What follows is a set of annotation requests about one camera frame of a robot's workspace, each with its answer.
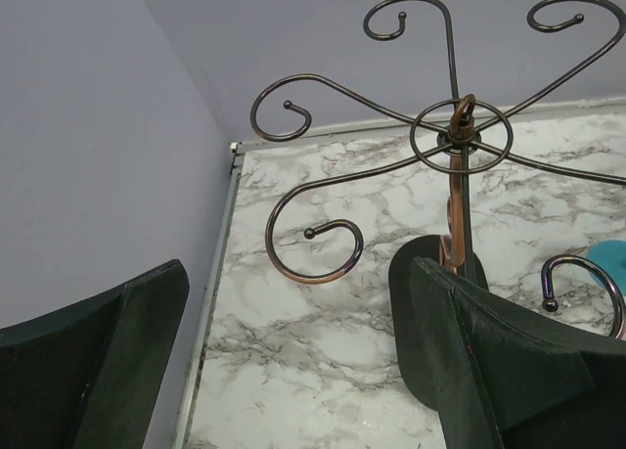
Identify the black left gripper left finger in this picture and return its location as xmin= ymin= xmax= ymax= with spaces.
xmin=1 ymin=259 xmax=190 ymax=449

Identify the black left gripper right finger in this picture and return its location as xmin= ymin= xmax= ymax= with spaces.
xmin=411 ymin=258 xmax=625 ymax=448

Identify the blue plastic wine glass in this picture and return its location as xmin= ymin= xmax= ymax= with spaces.
xmin=587 ymin=240 xmax=626 ymax=294

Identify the metal wine glass rack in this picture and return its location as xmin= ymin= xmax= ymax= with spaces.
xmin=249 ymin=0 xmax=626 ymax=413

